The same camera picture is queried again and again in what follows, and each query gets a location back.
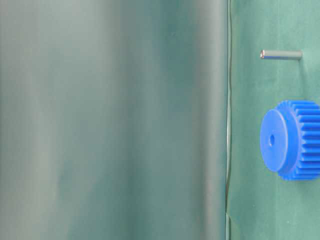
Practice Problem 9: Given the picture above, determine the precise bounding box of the blue plastic gear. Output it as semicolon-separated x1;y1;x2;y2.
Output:
259;100;320;181

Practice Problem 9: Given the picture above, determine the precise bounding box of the grey metal shaft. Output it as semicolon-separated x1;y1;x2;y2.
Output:
260;49;303;61

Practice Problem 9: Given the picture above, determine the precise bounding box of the green backdrop curtain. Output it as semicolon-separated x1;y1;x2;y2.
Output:
0;0;228;240

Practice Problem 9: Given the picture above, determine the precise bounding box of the green table cloth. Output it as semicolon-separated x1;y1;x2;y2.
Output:
227;0;320;240

